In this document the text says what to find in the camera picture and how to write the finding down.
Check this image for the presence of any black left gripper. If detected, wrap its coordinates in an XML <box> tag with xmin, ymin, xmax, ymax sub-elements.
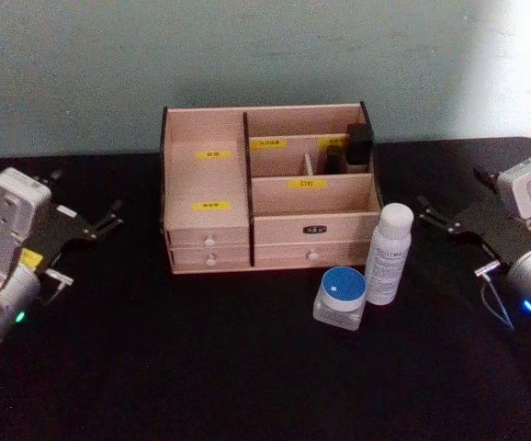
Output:
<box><xmin>18</xmin><ymin>169</ymin><xmax>125</xmax><ymax>274</ymax></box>

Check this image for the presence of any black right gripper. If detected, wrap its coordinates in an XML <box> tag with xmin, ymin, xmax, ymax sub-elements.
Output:
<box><xmin>415</xmin><ymin>167</ymin><xmax>531</xmax><ymax>266</ymax></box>

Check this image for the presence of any white spray bottle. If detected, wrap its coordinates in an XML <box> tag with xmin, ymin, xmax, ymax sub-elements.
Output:
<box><xmin>364</xmin><ymin>202</ymin><xmax>415</xmax><ymax>306</ymax></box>

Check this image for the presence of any small wooden drawer white knob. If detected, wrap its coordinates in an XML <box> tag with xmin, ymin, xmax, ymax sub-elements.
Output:
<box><xmin>165</xmin><ymin>226</ymin><xmax>251</xmax><ymax>248</ymax></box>
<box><xmin>168</xmin><ymin>246</ymin><xmax>253</xmax><ymax>271</ymax></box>

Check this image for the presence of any large black box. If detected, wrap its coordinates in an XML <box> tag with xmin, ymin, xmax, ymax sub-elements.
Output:
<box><xmin>345</xmin><ymin>122</ymin><xmax>376</xmax><ymax>167</ymax></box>

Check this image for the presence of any wooden desk organizer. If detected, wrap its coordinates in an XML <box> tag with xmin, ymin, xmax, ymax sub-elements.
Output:
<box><xmin>158</xmin><ymin>101</ymin><xmax>386</xmax><ymax>276</ymax></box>

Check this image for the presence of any clear jar blue lid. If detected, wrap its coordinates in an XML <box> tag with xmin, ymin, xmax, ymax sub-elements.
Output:
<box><xmin>311</xmin><ymin>266</ymin><xmax>368</xmax><ymax>333</ymax></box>

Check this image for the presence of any wide wooden drawer white knob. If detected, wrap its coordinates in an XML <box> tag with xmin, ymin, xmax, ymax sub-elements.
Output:
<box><xmin>254</xmin><ymin>240</ymin><xmax>373</xmax><ymax>268</ymax></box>

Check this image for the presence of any wide wooden drawer black plate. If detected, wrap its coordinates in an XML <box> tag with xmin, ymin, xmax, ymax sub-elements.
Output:
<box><xmin>253</xmin><ymin>212</ymin><xmax>382</xmax><ymax>245</ymax></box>

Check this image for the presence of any black table cloth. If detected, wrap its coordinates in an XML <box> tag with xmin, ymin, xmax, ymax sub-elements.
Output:
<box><xmin>0</xmin><ymin>136</ymin><xmax>531</xmax><ymax>441</ymax></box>

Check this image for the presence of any right gripper cable silver plug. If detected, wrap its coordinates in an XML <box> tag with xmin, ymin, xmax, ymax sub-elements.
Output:
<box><xmin>473</xmin><ymin>258</ymin><xmax>515</xmax><ymax>330</ymax></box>

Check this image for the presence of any gripper cable silver plug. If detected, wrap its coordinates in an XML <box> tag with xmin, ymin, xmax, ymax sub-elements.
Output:
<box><xmin>40</xmin><ymin>267</ymin><xmax>74</xmax><ymax>305</ymax></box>
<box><xmin>473</xmin><ymin>258</ymin><xmax>515</xmax><ymax>330</ymax></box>

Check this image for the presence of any left gripper cable silver plug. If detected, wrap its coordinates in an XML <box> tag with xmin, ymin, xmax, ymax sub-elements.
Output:
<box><xmin>40</xmin><ymin>267</ymin><xmax>74</xmax><ymax>305</ymax></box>

